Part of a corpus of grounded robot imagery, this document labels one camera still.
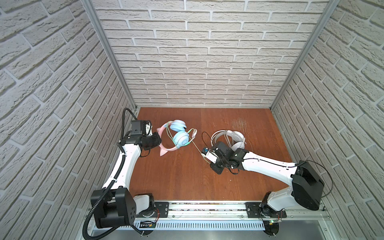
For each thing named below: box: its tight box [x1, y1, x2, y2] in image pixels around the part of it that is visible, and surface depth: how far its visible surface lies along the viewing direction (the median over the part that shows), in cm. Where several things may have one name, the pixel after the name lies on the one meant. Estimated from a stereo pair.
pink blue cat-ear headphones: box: [156, 119, 190, 156], surface depth 78 cm
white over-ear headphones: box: [210, 130, 246, 152], surface depth 96 cm
